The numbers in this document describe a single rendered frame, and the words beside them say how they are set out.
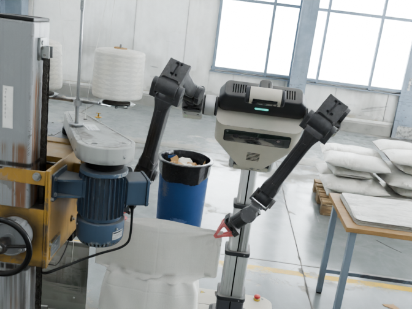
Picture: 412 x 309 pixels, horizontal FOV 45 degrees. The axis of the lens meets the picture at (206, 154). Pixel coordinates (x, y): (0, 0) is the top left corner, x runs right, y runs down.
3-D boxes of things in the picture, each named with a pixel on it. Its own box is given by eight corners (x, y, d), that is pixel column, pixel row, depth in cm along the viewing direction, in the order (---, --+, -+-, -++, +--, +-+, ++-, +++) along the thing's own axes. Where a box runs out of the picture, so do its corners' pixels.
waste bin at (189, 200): (206, 220, 468) (215, 153, 451) (202, 243, 418) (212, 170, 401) (156, 213, 469) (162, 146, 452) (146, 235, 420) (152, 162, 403)
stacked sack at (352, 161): (384, 167, 536) (386, 155, 533) (390, 178, 496) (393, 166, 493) (322, 156, 547) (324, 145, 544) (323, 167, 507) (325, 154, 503)
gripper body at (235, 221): (225, 224, 188) (241, 213, 187) (226, 214, 198) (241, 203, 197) (235, 237, 189) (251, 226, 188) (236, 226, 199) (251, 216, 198)
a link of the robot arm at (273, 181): (339, 126, 169) (313, 106, 170) (335, 132, 164) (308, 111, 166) (273, 206, 193) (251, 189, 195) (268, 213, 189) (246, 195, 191)
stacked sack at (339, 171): (358, 166, 577) (361, 155, 573) (373, 184, 513) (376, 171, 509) (321, 161, 578) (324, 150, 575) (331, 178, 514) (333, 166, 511)
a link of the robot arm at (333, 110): (354, 106, 163) (329, 88, 164) (327, 140, 165) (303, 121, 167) (351, 110, 206) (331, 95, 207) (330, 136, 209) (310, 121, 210)
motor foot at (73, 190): (92, 193, 161) (94, 167, 159) (81, 206, 150) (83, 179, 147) (64, 189, 161) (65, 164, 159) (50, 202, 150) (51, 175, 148)
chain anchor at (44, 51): (54, 60, 144) (54, 38, 142) (47, 61, 139) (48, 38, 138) (44, 59, 144) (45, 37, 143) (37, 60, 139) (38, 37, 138)
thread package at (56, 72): (68, 88, 173) (71, 38, 168) (54, 94, 159) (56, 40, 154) (26, 83, 173) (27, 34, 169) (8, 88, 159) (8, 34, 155)
